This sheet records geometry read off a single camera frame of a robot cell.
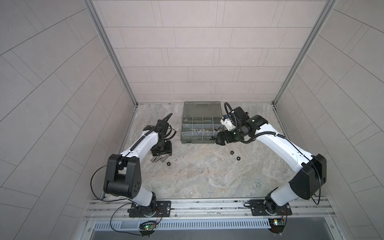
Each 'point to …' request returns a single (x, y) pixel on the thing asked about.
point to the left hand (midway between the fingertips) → (169, 150)
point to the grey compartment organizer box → (201, 122)
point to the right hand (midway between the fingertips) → (222, 140)
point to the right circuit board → (277, 225)
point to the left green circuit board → (149, 227)
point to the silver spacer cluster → (156, 158)
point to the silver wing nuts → (217, 129)
